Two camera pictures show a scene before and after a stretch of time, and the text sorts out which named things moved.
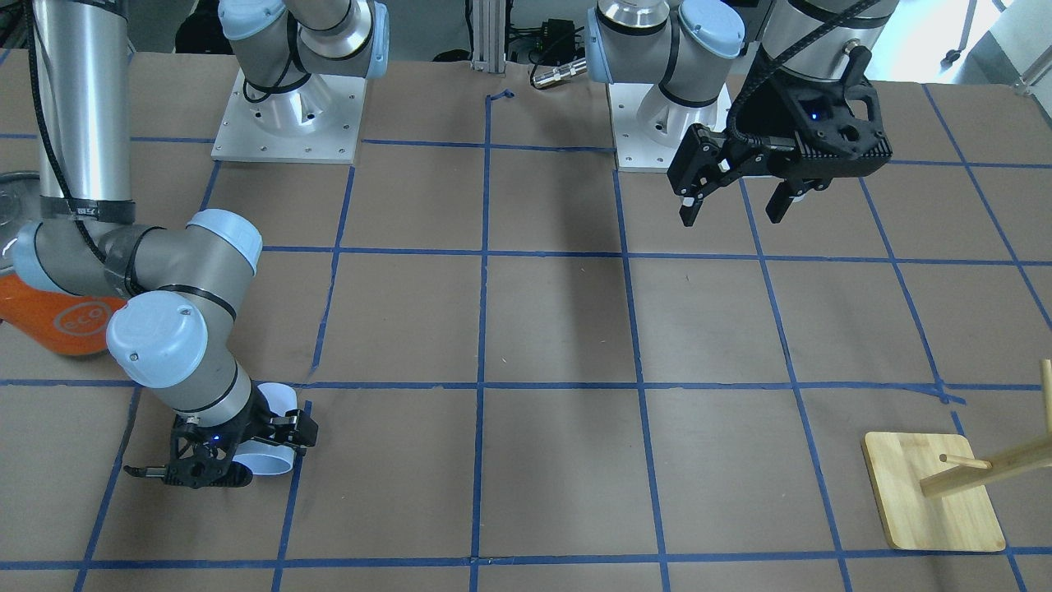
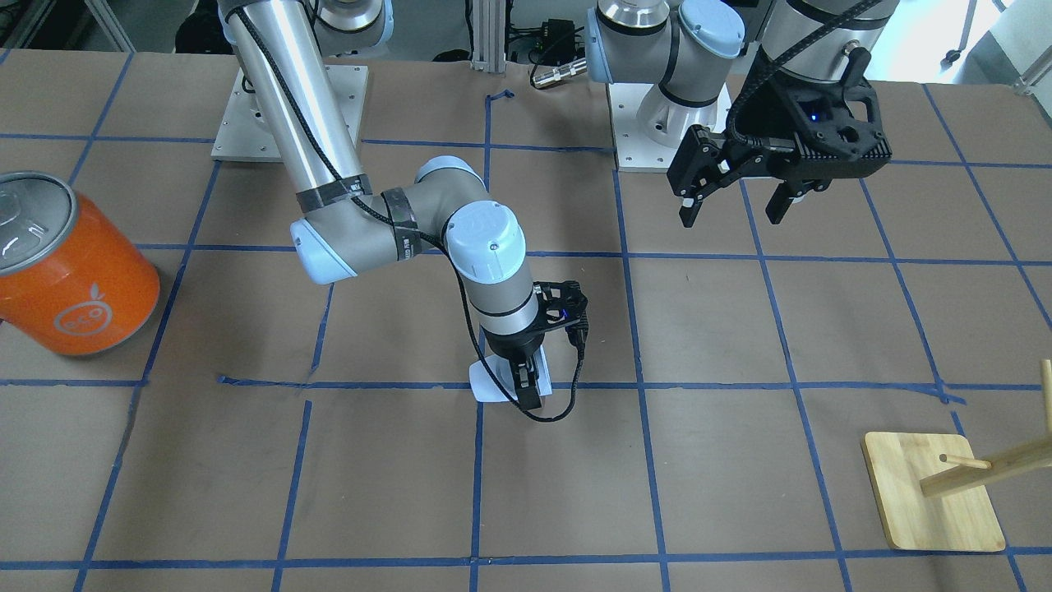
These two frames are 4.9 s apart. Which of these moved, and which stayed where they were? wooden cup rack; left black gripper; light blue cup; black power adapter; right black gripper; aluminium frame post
Moved: light blue cup; right black gripper
Stayed: black power adapter; aluminium frame post; wooden cup rack; left black gripper
